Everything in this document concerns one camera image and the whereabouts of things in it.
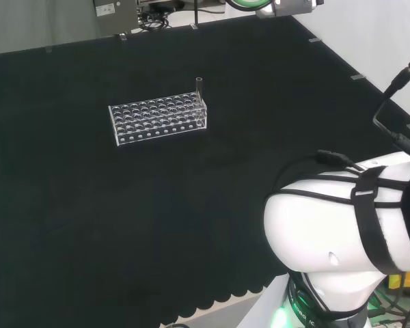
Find clear acrylic test tube rack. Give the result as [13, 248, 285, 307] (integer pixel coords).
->
[108, 91, 208, 147]

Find thick black plug cable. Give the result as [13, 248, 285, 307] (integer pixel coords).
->
[372, 40, 410, 159]

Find grey metal cabinet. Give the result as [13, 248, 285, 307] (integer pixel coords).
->
[92, 0, 139, 36]

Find black bench cloth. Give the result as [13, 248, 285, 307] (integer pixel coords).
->
[0, 14, 410, 326]

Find clear glass test tube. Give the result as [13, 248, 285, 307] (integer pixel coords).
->
[195, 77, 206, 128]

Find tangled black background cables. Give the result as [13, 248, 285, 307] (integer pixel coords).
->
[137, 9, 172, 32]

